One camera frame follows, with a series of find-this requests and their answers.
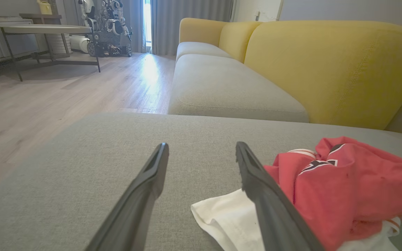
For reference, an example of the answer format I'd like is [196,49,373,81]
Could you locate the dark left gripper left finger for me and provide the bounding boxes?
[84,142,170,251]

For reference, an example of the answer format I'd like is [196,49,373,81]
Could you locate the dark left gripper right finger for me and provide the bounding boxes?
[235,141,326,251]

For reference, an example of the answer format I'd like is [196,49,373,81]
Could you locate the red white sports jersey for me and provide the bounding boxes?
[191,136,402,251]

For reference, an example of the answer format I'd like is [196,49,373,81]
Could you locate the large grey sofa chaise seat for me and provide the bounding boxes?
[0,112,402,251]

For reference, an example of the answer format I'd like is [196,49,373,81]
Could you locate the long grey sofa seat cushion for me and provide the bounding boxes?
[168,54,310,123]

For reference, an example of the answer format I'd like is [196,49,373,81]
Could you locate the large yellow sofa back cushion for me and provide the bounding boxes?
[244,20,402,130]

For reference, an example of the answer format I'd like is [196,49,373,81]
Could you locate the short grey sofa seat cushion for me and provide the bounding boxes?
[176,41,233,62]

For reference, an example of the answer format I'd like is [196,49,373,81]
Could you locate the white smooth cylinder device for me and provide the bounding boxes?
[70,35,92,54]

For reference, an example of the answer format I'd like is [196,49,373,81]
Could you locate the small yellow sofa back cushion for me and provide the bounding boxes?
[218,21,263,63]

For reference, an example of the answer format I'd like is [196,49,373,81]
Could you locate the white wheeled background robot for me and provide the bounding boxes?
[77,0,134,58]

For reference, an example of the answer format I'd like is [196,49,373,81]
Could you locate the white ribbed cylinder bin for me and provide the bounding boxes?
[46,33,73,55]

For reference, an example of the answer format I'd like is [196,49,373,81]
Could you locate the grey curtain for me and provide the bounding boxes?
[121,0,235,56]

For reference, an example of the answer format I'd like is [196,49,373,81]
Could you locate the round table black metal legs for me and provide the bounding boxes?
[0,24,101,82]

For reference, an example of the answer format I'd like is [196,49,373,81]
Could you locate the white door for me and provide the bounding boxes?
[230,0,284,23]

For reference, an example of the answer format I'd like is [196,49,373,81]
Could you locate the brown wooden side table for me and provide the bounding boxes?
[19,13,69,60]

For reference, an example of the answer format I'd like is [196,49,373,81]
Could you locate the yellow watering can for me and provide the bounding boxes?
[36,0,53,15]

